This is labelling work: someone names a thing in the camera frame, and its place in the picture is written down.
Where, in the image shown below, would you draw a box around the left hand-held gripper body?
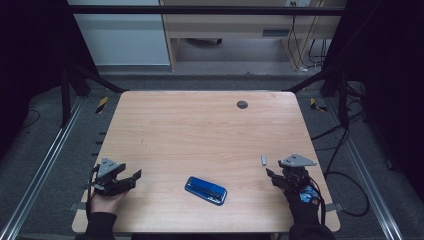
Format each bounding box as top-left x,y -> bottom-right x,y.
87,157 -> 120,197

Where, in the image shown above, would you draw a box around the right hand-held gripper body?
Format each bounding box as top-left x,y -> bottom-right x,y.
278,153 -> 318,194

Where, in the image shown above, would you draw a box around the blue stapler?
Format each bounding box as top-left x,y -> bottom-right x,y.
184,176 -> 228,207

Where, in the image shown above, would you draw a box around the person's left hand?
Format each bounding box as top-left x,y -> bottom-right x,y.
90,191 -> 129,215

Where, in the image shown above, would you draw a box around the person's right hand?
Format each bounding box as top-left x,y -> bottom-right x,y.
284,185 -> 321,225

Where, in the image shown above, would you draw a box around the yellow black floor tape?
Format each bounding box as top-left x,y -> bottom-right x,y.
95,96 -> 110,115
309,97 -> 328,113

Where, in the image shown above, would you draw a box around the white cabinet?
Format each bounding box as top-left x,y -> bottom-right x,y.
67,0 -> 172,67

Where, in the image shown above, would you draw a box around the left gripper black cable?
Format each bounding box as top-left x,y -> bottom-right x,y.
85,164 -> 101,221

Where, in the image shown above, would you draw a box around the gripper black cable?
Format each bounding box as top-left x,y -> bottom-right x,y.
85,164 -> 101,221
309,176 -> 327,225

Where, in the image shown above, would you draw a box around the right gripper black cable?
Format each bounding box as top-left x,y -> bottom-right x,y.
309,176 -> 327,225

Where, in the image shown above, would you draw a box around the grey table bracket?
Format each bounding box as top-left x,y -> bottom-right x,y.
68,201 -> 88,212
324,202 -> 345,213

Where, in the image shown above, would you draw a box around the aluminium floor rail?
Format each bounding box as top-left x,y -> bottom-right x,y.
323,99 -> 405,240
0,96 -> 85,240

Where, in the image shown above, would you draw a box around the black floor cable loop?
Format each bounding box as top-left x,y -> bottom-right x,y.
311,111 -> 371,218

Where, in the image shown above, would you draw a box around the black upright frame post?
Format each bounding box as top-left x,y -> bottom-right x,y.
59,66 -> 73,128
337,71 -> 350,127

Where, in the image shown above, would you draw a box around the black diagonal frame strut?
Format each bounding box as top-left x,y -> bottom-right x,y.
71,64 -> 128,95
285,64 -> 338,94

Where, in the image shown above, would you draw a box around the black cables under desk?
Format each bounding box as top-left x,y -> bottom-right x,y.
287,2 -> 328,72

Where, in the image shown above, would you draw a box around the black horizontal frame bar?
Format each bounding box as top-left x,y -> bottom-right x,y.
69,4 -> 348,16

